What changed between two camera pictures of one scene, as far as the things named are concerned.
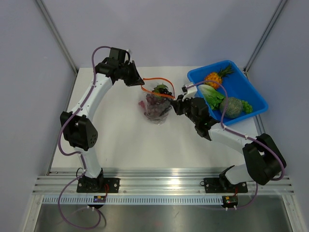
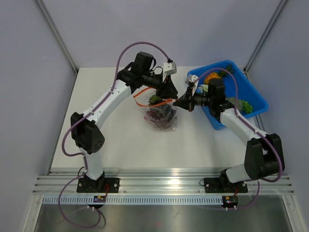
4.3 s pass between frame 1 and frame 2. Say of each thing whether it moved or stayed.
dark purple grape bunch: moved
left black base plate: stayed
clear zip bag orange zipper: moved
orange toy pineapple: stayed
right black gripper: moved
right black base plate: stayed
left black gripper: moved
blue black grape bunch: moved
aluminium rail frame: stayed
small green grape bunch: stayed
